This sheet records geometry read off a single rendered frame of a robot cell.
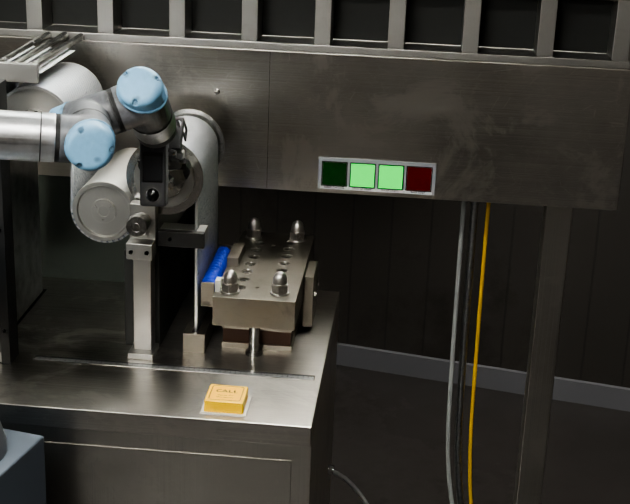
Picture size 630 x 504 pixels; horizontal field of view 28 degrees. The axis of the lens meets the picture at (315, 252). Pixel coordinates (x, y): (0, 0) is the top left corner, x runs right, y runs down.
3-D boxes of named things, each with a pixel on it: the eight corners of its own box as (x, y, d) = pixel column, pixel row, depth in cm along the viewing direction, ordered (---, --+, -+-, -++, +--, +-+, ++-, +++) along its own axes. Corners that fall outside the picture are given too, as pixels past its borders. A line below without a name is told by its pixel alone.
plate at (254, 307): (212, 325, 242) (212, 296, 240) (242, 256, 280) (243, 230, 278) (294, 331, 241) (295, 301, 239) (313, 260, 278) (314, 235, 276)
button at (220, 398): (203, 412, 223) (203, 400, 222) (210, 395, 229) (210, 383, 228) (242, 415, 222) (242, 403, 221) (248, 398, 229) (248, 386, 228)
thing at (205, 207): (194, 291, 245) (195, 201, 238) (214, 252, 267) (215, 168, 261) (197, 292, 245) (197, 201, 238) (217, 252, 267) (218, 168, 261)
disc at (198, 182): (126, 212, 240) (125, 137, 235) (127, 211, 240) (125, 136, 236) (202, 217, 239) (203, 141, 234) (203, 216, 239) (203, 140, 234)
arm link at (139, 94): (104, 73, 202) (154, 55, 202) (117, 104, 212) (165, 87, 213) (118, 113, 199) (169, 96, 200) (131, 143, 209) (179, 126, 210)
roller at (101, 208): (73, 239, 243) (71, 179, 239) (106, 200, 267) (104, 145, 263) (134, 243, 242) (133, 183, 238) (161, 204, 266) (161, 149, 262)
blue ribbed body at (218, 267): (199, 295, 246) (199, 279, 245) (217, 258, 266) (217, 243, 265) (216, 296, 246) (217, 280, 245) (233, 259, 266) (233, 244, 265)
